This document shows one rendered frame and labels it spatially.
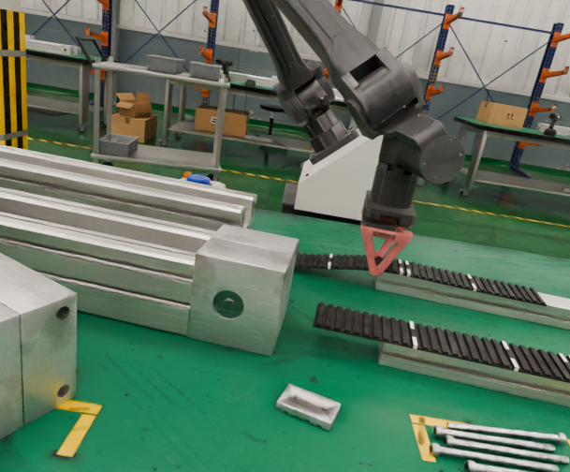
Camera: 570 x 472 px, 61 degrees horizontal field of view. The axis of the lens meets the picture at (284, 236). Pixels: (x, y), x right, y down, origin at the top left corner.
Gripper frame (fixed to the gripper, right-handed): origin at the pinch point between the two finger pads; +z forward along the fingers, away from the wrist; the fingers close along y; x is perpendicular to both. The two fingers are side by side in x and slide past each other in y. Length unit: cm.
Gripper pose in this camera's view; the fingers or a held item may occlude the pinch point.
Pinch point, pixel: (375, 262)
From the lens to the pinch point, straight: 70.3
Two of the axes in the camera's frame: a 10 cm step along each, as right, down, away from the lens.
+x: 9.7, 2.0, -1.0
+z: -1.5, 9.3, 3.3
